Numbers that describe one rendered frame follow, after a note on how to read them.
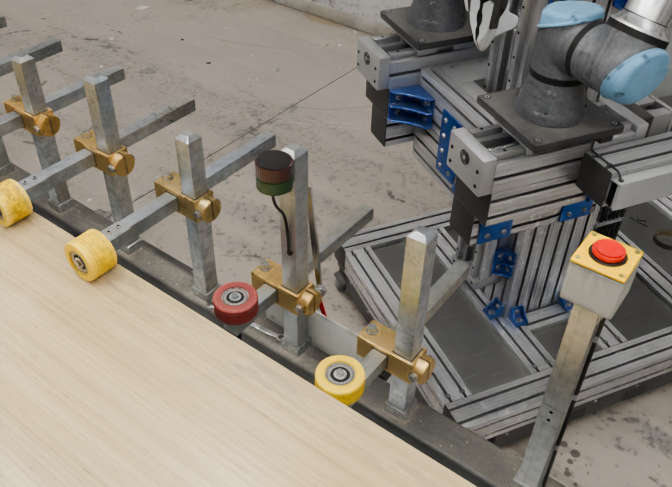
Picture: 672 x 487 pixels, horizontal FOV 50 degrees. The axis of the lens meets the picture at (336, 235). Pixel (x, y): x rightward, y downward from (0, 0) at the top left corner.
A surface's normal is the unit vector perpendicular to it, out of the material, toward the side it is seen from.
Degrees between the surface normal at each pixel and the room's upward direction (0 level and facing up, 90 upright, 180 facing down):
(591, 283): 90
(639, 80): 97
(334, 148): 0
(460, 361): 0
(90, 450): 0
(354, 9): 90
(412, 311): 90
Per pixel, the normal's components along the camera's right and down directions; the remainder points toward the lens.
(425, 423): 0.02, -0.77
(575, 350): -0.60, 0.50
